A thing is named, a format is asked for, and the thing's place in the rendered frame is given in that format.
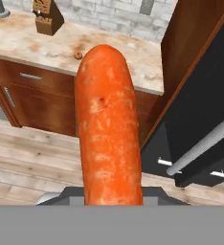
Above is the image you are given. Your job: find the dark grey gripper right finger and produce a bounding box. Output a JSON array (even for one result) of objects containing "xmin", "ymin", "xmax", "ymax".
[{"xmin": 142, "ymin": 186, "xmax": 190, "ymax": 206}]

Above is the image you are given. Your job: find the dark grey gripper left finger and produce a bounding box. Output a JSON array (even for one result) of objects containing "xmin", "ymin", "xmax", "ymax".
[{"xmin": 35, "ymin": 186, "xmax": 86, "ymax": 206}]

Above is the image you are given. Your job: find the orange carrot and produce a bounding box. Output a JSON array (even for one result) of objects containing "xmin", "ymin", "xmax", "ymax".
[{"xmin": 74, "ymin": 44, "xmax": 145, "ymax": 206}]

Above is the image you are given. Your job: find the black fridge door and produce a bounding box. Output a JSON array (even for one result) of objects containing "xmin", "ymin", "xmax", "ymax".
[{"xmin": 140, "ymin": 9, "xmax": 224, "ymax": 189}]

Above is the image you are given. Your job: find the brown wooden fridge housing panel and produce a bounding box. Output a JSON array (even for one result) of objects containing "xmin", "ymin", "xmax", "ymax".
[{"xmin": 139, "ymin": 0, "xmax": 224, "ymax": 148}]

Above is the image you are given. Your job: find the brown wooden cupboard door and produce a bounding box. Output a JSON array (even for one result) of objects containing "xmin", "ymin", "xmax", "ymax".
[
  {"xmin": 134, "ymin": 90, "xmax": 165, "ymax": 148},
  {"xmin": 3, "ymin": 82, "xmax": 79, "ymax": 138}
]

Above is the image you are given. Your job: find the brown wooden drawer front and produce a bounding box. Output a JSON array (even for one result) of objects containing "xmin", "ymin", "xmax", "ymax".
[{"xmin": 0, "ymin": 56, "xmax": 78, "ymax": 98}]

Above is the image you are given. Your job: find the brown wooden knife block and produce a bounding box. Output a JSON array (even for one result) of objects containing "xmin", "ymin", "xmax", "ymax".
[{"xmin": 32, "ymin": 0, "xmax": 65, "ymax": 36}]

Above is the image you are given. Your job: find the grey fridge door handle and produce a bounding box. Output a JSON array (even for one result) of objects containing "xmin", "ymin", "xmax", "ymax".
[{"xmin": 157, "ymin": 112, "xmax": 224, "ymax": 179}]

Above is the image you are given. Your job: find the silver cupboard door handle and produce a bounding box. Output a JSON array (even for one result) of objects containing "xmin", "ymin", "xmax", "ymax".
[{"xmin": 3, "ymin": 86, "xmax": 16, "ymax": 108}]

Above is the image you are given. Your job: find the silver drawer handle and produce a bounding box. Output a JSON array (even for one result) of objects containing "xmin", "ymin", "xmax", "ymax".
[{"xmin": 19, "ymin": 72, "xmax": 43, "ymax": 81}]

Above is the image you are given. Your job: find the grey wall socket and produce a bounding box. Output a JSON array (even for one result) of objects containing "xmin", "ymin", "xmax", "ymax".
[{"xmin": 139, "ymin": 0, "xmax": 155, "ymax": 16}]

